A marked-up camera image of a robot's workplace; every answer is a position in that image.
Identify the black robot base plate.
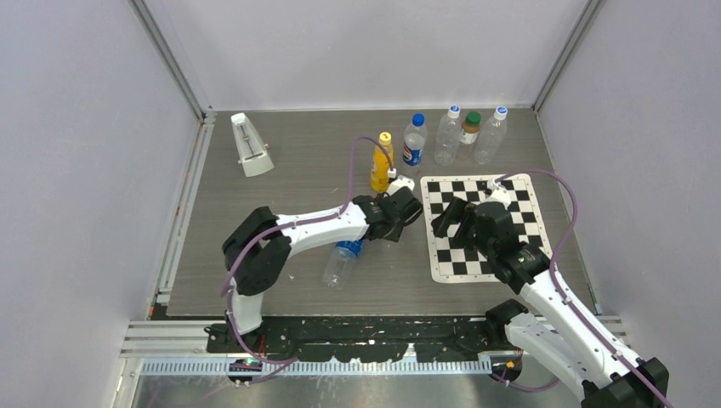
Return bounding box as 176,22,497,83
204,316,524,381

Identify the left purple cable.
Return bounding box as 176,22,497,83
219,136,395,384

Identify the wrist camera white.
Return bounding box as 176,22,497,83
385,168,415,196
484,179,512,209

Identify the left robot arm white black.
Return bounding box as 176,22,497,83
221,186,423,352

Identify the left standing clear bottle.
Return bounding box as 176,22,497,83
434,105,461,166

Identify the right standing clear bottle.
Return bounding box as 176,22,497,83
473,106,508,165

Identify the green cap brown bottle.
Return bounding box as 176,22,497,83
459,111,482,145

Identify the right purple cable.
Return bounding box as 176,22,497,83
490,168,677,408

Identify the clear bottle pepsi label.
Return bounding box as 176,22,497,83
402,119,428,178

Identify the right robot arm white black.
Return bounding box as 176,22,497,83
431,198,670,407

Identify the yellow juice bottle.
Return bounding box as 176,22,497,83
371,141,395,193

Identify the yellow bottle cap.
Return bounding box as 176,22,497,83
378,132,392,145

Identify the checkerboard calibration mat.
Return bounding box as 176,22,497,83
420,173,553,284

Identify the clear bottle blue label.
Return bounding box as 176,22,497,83
321,239,366,290

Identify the standing clear bottle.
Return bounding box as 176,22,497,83
473,106,508,165
434,105,461,166

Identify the blue bottle cap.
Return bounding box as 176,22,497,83
412,113,425,128

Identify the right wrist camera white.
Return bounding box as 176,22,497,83
484,179,512,209

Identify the white metronome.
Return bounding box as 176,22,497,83
230,112,275,178

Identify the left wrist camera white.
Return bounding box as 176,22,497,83
385,168,415,196

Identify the purple cable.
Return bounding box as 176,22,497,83
490,168,677,408
219,136,395,384

